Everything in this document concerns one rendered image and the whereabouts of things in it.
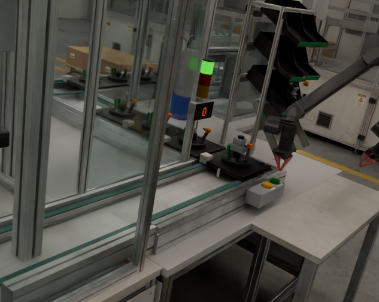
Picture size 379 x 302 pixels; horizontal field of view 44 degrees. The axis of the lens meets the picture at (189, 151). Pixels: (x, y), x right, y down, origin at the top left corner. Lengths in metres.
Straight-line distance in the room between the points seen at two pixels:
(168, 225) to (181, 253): 0.11
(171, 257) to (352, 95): 4.90
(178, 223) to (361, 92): 4.80
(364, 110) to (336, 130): 0.44
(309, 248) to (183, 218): 0.51
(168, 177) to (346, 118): 4.54
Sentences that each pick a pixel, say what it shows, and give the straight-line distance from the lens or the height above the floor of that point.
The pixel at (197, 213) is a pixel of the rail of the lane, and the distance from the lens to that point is 1.67.
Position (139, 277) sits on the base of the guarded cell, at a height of 0.86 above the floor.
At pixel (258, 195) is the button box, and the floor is 0.96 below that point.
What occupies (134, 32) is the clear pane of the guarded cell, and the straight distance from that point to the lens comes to 1.13.
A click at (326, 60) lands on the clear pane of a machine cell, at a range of 6.33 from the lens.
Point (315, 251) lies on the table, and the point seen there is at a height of 0.86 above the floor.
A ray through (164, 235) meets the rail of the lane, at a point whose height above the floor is 0.92.
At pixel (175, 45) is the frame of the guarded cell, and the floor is 1.54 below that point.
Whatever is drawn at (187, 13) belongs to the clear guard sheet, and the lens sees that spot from 1.83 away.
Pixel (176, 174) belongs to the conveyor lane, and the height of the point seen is 0.94.
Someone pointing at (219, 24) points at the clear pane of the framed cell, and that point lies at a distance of 3.20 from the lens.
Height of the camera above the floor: 1.71
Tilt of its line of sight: 20 degrees down
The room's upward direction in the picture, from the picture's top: 10 degrees clockwise
